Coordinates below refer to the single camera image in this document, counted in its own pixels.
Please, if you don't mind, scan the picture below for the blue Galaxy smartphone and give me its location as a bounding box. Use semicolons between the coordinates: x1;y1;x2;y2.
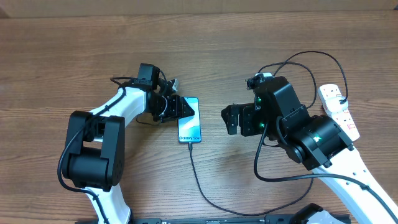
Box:
178;97;201;144

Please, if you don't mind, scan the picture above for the black charger cable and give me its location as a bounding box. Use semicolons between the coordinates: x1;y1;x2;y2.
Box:
187;50;349;217

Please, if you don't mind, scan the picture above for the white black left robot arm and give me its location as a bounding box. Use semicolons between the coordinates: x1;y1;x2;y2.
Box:
57;63;199;223

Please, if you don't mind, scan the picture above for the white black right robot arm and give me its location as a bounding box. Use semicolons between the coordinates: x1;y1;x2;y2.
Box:
221;73;397;223

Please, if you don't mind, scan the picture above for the white charger plug adapter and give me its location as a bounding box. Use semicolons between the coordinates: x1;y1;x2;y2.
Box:
323;96;348;115

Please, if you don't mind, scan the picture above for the white power strip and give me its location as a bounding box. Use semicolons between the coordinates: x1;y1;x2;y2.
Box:
318;84;360;142

